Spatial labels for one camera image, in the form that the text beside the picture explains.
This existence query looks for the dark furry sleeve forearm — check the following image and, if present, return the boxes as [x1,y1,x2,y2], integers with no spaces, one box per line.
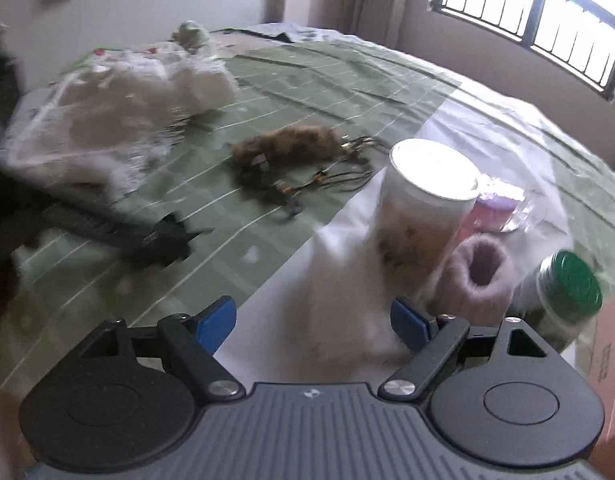
[0,34,42,325]

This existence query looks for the pink purple plastic package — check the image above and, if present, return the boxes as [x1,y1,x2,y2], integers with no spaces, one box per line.
[456,174,544,243]

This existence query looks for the white fringed blanket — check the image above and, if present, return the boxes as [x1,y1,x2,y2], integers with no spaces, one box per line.
[2,41,238,200]

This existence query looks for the green lid jar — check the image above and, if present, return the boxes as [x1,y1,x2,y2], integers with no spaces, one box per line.
[515,250,603,352]

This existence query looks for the clear jar cream lid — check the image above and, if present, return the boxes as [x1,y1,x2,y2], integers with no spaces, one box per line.
[373,139,481,290]

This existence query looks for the pink cardboard box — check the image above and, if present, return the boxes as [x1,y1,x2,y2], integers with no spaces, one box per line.
[575,296,615,479]

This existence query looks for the black corded necklace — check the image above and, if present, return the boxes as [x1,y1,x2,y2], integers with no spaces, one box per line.
[237,134,391,219]

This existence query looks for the green white cloth lump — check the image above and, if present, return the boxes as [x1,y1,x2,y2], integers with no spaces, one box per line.
[172,21,214,55]

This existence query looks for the brown furry toy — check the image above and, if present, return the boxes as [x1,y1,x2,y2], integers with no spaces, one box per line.
[230,126,344,168]

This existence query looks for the window with black frame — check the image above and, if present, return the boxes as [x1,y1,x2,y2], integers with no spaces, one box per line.
[430,0,615,102]

